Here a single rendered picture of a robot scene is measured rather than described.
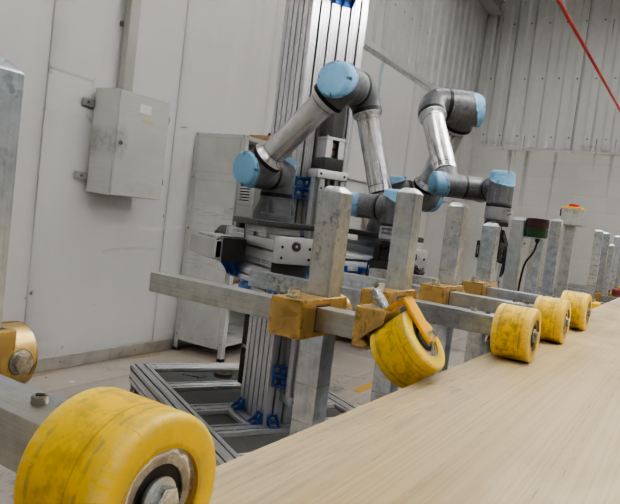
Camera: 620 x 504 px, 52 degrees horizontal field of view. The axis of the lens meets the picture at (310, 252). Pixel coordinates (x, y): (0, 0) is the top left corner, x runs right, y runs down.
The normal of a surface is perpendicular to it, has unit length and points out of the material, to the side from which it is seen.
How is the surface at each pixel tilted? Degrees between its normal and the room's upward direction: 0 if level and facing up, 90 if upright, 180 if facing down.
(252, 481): 0
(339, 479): 0
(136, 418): 19
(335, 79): 85
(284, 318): 90
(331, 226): 90
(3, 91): 90
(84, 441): 47
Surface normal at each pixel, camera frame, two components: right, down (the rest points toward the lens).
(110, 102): -0.51, -0.01
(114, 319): 0.85, 0.14
